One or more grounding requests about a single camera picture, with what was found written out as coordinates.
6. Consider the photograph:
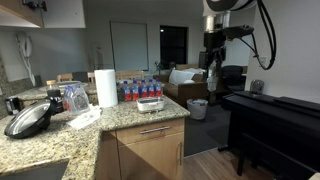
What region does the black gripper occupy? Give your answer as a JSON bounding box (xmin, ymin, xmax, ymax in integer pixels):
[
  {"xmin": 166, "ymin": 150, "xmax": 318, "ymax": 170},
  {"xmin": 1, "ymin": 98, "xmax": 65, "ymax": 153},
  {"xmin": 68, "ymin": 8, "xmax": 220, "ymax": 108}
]
[{"xmin": 203, "ymin": 31, "xmax": 228, "ymax": 74}]

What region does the wooden drawer with steel handle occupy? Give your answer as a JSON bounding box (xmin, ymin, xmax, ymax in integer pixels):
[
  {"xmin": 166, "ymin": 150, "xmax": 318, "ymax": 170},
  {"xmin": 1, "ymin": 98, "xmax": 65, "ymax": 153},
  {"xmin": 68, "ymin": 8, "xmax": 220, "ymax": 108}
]
[{"xmin": 115, "ymin": 118, "xmax": 186, "ymax": 147}]

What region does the black office chair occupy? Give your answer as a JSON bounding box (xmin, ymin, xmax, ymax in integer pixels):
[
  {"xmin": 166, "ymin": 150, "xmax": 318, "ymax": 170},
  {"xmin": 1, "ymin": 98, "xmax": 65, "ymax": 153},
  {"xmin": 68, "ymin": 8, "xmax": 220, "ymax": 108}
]
[{"xmin": 221, "ymin": 64, "xmax": 247, "ymax": 94}]

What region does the white pillow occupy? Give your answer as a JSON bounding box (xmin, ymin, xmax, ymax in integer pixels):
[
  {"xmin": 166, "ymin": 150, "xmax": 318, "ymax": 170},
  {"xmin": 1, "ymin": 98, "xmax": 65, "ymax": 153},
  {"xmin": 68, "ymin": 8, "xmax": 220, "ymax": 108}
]
[{"xmin": 168, "ymin": 68, "xmax": 205, "ymax": 86}]

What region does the brown sofa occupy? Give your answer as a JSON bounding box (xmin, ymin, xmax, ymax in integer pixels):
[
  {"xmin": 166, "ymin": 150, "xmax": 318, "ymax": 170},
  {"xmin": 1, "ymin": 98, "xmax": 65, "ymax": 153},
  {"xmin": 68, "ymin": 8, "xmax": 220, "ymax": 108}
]
[{"xmin": 153, "ymin": 63, "xmax": 210, "ymax": 108}]

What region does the dark window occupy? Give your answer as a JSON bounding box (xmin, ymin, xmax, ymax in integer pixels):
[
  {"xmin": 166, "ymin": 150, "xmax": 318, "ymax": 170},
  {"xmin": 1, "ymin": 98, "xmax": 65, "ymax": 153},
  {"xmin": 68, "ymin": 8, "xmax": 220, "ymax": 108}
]
[{"xmin": 159, "ymin": 25, "xmax": 189, "ymax": 66}]

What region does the small gray device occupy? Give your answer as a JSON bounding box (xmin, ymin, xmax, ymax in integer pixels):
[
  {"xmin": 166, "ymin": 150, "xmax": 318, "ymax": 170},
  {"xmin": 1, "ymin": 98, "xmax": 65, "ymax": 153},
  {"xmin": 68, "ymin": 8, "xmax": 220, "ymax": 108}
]
[{"xmin": 249, "ymin": 79, "xmax": 265, "ymax": 95}]

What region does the white trash bin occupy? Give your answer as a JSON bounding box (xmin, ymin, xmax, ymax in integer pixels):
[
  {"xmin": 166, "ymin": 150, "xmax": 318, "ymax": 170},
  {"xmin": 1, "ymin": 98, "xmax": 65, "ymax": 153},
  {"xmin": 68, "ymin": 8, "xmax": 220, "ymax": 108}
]
[{"xmin": 186, "ymin": 98, "xmax": 209, "ymax": 121}]

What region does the green house plant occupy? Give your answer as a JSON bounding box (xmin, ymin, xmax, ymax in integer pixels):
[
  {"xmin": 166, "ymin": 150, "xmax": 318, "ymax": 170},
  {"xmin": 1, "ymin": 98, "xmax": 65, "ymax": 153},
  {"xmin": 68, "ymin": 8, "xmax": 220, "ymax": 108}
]
[{"xmin": 153, "ymin": 60, "xmax": 169, "ymax": 76}]

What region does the water bottle red label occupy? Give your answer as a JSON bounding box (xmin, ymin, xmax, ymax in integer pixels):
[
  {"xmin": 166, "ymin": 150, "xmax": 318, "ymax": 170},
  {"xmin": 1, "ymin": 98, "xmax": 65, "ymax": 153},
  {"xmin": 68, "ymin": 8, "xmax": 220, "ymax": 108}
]
[
  {"xmin": 121, "ymin": 80, "xmax": 133, "ymax": 102},
  {"xmin": 147, "ymin": 78, "xmax": 156, "ymax": 99},
  {"xmin": 154, "ymin": 78, "xmax": 163, "ymax": 98},
  {"xmin": 131, "ymin": 79, "xmax": 140, "ymax": 101},
  {"xmin": 139, "ymin": 79, "xmax": 148, "ymax": 99}
]

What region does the dark gray rug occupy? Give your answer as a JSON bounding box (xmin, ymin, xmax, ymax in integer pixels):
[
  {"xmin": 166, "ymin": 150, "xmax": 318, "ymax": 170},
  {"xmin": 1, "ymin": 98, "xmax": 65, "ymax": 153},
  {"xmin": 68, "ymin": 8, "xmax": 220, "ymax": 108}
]
[{"xmin": 184, "ymin": 103, "xmax": 232, "ymax": 158}]

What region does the white plastic lidded container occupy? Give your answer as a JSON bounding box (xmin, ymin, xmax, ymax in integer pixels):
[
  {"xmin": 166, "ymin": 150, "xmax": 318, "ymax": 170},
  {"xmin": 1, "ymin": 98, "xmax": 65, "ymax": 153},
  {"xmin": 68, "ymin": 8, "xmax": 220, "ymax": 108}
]
[{"xmin": 136, "ymin": 97, "xmax": 166, "ymax": 114}]

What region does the black digital piano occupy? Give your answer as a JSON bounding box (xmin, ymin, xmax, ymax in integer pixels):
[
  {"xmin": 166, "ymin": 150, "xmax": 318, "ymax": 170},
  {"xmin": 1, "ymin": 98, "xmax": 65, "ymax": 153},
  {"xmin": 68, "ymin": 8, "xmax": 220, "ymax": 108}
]
[{"xmin": 221, "ymin": 89, "xmax": 320, "ymax": 180}]

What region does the white paper towel roll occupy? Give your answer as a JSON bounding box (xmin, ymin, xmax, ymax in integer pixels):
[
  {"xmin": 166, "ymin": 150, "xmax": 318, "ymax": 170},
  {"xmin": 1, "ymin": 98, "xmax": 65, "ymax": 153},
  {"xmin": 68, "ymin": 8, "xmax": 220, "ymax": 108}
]
[{"xmin": 93, "ymin": 68, "xmax": 119, "ymax": 109}]

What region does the narrow wooden chair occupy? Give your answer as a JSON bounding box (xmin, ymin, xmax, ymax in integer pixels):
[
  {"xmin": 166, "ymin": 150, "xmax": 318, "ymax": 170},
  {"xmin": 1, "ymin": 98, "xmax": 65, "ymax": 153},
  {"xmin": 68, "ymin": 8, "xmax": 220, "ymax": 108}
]
[
  {"xmin": 87, "ymin": 71, "xmax": 97, "ymax": 84},
  {"xmin": 56, "ymin": 73, "xmax": 74, "ymax": 83}
]

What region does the wooden base cabinet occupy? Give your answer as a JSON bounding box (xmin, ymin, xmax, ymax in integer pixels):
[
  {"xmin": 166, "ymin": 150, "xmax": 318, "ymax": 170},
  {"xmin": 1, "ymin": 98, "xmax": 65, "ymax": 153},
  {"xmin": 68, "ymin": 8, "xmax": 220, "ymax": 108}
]
[{"xmin": 95, "ymin": 117, "xmax": 186, "ymax": 180}]

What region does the clear plastic bag of bottles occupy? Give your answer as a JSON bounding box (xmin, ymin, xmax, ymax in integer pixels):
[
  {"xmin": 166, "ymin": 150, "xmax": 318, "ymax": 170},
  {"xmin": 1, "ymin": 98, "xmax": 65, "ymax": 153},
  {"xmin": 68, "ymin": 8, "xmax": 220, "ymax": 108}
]
[{"xmin": 62, "ymin": 83, "xmax": 92, "ymax": 116}]

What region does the white paper sheet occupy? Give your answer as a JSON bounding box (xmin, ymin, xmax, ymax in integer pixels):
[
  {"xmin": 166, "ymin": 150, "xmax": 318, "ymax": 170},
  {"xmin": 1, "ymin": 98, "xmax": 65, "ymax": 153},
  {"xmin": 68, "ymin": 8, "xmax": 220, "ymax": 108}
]
[{"xmin": 65, "ymin": 105, "xmax": 103, "ymax": 131}]

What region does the shallow gray bowl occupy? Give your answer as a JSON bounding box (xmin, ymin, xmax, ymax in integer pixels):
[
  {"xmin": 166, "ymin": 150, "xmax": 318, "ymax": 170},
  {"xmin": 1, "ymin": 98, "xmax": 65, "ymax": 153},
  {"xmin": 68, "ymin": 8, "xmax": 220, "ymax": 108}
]
[{"xmin": 56, "ymin": 80, "xmax": 83, "ymax": 90}]

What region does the white cabinet door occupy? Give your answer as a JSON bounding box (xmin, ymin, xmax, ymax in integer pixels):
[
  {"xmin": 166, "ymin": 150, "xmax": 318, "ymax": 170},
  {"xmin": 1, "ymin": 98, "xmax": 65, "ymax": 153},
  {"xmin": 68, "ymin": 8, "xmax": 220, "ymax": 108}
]
[{"xmin": 42, "ymin": 0, "xmax": 86, "ymax": 29}]

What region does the dark jar with tan lid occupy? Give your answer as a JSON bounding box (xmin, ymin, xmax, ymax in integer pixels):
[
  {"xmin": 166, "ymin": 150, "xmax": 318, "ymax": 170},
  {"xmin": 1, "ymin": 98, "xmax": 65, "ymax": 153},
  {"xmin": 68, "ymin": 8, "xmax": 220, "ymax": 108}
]
[{"xmin": 45, "ymin": 79, "xmax": 65, "ymax": 113}]

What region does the black mug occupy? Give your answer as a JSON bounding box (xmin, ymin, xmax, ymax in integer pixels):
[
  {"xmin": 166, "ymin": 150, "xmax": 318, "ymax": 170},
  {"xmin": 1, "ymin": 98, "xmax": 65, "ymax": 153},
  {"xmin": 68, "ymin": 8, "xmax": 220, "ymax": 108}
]
[{"xmin": 4, "ymin": 96, "xmax": 23, "ymax": 116}]

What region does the wooden upper cabinet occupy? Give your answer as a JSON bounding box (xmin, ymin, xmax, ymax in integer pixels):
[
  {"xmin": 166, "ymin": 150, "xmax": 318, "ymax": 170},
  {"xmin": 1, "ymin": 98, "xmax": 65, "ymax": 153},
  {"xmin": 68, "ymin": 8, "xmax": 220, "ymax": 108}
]
[{"xmin": 0, "ymin": 0, "xmax": 45, "ymax": 29}]

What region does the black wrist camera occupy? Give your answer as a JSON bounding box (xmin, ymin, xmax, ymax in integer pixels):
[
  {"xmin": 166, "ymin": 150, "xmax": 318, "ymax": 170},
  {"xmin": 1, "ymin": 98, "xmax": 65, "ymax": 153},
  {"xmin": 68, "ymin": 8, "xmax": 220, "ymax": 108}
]
[{"xmin": 222, "ymin": 25, "xmax": 255, "ymax": 42}]

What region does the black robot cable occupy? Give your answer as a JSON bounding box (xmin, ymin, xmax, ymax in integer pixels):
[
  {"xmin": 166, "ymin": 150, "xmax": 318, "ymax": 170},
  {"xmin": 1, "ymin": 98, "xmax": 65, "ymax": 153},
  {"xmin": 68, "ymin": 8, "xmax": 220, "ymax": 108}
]
[{"xmin": 238, "ymin": 0, "xmax": 278, "ymax": 71}]

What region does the white wall board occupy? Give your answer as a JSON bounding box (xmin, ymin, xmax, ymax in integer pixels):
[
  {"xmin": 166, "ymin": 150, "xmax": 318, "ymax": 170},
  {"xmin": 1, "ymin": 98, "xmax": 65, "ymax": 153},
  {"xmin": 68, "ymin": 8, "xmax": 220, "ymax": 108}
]
[{"xmin": 109, "ymin": 21, "xmax": 150, "ymax": 72}]

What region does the white wall phone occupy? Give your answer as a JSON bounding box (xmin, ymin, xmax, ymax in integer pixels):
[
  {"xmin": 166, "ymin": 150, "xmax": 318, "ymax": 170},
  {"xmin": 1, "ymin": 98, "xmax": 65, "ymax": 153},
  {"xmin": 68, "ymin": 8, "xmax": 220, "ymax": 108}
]
[{"xmin": 14, "ymin": 31, "xmax": 37, "ymax": 88}]

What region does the black bracket in cabinet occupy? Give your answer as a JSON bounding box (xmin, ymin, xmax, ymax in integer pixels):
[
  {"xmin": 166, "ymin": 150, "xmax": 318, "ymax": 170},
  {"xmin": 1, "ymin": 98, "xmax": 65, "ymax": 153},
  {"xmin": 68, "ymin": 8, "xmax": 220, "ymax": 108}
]
[{"xmin": 21, "ymin": 0, "xmax": 48, "ymax": 13}]

